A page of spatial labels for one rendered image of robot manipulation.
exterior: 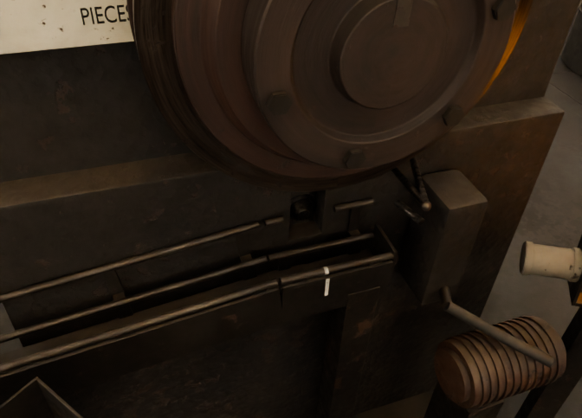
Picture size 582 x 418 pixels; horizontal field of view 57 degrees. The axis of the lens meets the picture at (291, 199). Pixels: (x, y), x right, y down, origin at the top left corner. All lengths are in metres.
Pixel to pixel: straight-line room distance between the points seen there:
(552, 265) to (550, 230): 1.21
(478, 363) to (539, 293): 0.96
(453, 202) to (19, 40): 0.64
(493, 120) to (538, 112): 0.10
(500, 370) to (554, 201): 1.42
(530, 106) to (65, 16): 0.76
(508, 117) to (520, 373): 0.45
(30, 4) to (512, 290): 1.64
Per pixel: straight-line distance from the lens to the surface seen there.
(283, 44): 0.51
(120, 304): 0.89
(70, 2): 0.69
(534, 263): 1.02
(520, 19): 0.75
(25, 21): 0.70
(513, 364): 1.07
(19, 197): 0.80
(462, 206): 0.89
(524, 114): 1.03
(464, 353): 1.04
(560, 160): 2.66
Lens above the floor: 1.34
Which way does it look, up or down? 40 degrees down
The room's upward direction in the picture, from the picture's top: 3 degrees clockwise
